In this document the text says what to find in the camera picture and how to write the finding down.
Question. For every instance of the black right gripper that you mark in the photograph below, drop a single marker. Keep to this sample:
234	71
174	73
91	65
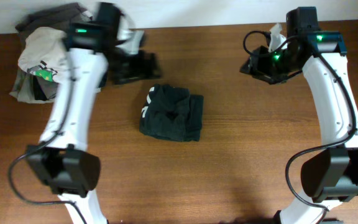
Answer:
260	66

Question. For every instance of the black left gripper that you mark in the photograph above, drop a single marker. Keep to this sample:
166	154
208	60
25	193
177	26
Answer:
135	69

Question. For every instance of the dark green t-shirt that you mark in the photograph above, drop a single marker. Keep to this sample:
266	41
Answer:
172	114

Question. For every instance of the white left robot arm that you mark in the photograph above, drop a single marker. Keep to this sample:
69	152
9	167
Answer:
60	160

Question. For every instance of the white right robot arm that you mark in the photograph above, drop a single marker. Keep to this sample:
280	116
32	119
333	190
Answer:
330	177

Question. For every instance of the white printed t-shirt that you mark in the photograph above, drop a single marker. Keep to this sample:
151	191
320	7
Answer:
44	55

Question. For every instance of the dark grey folded garment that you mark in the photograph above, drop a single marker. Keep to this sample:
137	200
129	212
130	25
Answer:
59	17

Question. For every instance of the light grey folded garment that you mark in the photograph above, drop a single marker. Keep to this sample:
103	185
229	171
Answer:
22	89

